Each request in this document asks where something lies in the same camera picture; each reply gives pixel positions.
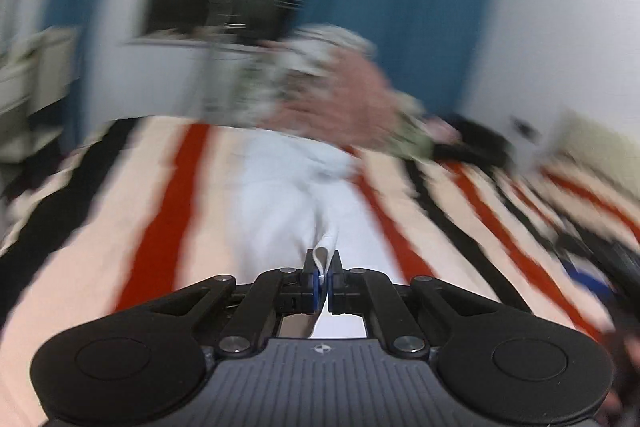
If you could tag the white cabinet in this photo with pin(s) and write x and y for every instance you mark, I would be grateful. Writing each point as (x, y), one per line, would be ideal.
(35, 87)

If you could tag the wall socket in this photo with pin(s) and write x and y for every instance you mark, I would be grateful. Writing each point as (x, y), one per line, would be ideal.
(524, 129)

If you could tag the blue curtain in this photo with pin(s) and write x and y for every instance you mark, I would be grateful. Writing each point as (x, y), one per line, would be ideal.
(87, 22)
(400, 2)

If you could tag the pale green garment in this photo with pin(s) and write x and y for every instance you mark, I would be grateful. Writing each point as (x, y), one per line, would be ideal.
(412, 134)

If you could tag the striped cream blanket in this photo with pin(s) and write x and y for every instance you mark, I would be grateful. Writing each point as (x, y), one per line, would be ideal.
(150, 217)

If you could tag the black bag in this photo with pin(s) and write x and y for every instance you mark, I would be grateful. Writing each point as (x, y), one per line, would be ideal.
(475, 142)

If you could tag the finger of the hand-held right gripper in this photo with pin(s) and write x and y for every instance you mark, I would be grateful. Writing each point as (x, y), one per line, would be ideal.
(590, 277)

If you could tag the white pants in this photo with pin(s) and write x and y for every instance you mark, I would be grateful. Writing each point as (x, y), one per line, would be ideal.
(295, 192)

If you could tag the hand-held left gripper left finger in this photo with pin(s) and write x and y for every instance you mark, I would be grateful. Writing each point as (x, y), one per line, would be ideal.
(311, 287)

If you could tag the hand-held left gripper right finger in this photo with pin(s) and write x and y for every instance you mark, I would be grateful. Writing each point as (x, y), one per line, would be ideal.
(334, 289)

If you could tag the pale green patterned cloth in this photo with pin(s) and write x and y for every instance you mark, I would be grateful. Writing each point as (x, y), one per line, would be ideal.
(260, 89)

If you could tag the grey white garment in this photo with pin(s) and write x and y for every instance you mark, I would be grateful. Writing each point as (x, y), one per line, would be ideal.
(325, 44)

